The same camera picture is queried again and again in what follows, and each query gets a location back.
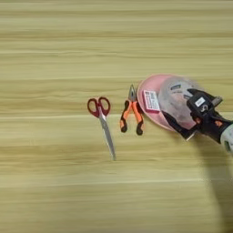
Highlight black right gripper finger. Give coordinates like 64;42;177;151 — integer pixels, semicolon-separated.
161;110;195;142
187;87;224;106

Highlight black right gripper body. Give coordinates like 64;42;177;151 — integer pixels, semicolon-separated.
189;114;228;144

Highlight clear tape roll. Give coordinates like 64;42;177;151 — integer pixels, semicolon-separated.
157;76;204;130

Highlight small pink white box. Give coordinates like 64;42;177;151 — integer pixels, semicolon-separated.
142;89;161;114

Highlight pink round plate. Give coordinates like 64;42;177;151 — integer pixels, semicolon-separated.
137;73;198;133

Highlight orange black pliers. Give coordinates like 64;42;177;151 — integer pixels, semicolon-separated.
119;84;145;137

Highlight small black box white label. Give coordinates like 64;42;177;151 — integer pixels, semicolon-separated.
186;92;214;120

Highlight red handled scissors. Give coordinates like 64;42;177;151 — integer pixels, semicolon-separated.
86;96;117;162

